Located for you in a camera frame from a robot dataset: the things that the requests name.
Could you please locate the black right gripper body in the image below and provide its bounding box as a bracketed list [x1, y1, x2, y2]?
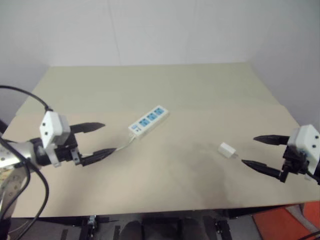
[280, 144, 315, 184]

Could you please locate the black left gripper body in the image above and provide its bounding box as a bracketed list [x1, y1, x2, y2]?
[52, 133, 82, 167]

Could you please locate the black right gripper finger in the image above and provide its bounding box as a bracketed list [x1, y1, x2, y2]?
[241, 159, 285, 179]
[253, 134, 291, 146]

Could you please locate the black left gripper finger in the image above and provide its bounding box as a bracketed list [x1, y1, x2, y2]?
[79, 147, 117, 168]
[69, 122, 106, 134]

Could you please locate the white plug adapter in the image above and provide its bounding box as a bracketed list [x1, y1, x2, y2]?
[217, 142, 241, 161]

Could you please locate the white power strip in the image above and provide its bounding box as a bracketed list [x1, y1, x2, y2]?
[127, 105, 171, 140]

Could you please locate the orange box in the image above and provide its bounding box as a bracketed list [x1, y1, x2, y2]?
[251, 201, 320, 240]

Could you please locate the white cable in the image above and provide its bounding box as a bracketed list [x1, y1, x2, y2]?
[83, 133, 138, 158]

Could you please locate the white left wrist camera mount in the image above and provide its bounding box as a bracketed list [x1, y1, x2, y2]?
[39, 110, 72, 150]

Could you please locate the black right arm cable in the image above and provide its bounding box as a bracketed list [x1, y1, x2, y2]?
[294, 231, 320, 240]

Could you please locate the black table frame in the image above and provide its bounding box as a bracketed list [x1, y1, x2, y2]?
[7, 203, 303, 240]

